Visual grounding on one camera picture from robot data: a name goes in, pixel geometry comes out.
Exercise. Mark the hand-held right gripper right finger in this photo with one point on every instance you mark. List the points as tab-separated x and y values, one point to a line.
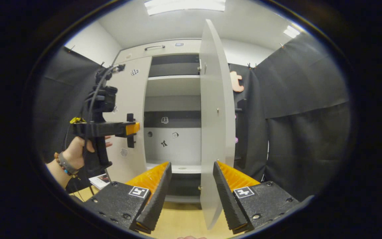
229	199

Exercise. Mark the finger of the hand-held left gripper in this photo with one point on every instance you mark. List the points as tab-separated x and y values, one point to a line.
123	128

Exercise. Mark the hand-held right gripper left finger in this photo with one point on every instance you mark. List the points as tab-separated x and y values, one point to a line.
158	199

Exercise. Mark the grey cabinet door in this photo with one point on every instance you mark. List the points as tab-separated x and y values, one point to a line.
216	139
134	96

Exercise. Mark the grey double-door shoe cabinet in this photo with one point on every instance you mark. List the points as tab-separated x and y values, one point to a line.
184	146

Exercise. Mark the white cabinet shelf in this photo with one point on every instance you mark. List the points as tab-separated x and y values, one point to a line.
187	168
172	86

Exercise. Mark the black backdrop cloth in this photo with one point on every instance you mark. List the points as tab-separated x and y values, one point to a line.
61	96
303	132

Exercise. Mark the white booklet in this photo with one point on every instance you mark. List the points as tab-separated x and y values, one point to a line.
98	182

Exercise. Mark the grey wristband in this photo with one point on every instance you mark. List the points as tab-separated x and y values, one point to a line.
67	166

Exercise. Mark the large ceiling light panel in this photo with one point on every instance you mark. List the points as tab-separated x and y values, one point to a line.
184	6

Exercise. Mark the small ceiling light panel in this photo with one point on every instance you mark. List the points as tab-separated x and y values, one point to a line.
291	32

